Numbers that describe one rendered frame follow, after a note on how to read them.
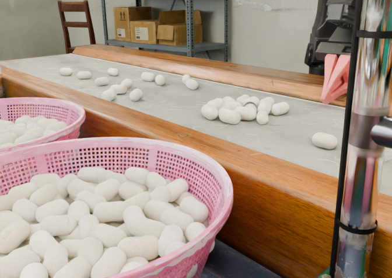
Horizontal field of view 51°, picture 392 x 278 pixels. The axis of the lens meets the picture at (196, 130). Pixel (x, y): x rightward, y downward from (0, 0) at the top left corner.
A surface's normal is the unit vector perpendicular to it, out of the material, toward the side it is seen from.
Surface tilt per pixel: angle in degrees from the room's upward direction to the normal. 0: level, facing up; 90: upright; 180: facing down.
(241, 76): 45
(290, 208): 90
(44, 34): 89
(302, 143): 0
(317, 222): 90
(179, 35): 90
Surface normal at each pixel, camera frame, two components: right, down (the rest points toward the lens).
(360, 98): -0.84, 0.18
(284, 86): -0.55, -0.51
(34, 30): 0.71, 0.20
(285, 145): -0.02, -0.95
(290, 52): -0.70, 0.26
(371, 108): -0.37, 0.29
